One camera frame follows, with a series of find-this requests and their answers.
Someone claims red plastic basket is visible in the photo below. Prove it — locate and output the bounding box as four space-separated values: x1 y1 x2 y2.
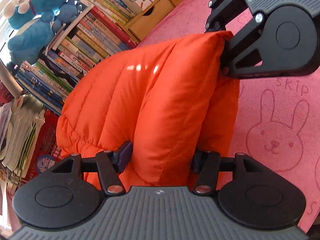
19 109 65 180

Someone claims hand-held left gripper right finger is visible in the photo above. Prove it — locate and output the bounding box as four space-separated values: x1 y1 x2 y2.
191 149 269 194

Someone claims stack of papers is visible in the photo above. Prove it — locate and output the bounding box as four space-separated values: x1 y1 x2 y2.
0 96 47 173

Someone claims wooden desk organizer with drawers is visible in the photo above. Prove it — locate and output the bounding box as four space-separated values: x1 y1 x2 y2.
124 0 200 42

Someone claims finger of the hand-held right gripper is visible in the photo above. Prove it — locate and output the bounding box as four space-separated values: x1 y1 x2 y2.
219 12 265 79
205 0 250 33

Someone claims pink rabbit-print blanket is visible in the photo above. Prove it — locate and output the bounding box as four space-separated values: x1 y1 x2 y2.
136 0 320 233

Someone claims stack of leaning books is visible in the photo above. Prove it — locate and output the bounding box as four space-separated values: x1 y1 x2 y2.
15 5 138 117

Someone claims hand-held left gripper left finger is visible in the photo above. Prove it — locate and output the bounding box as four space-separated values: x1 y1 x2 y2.
51 141 133 197

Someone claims orange puffer jacket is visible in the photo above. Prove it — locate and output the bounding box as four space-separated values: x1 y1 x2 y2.
56 31 240 188

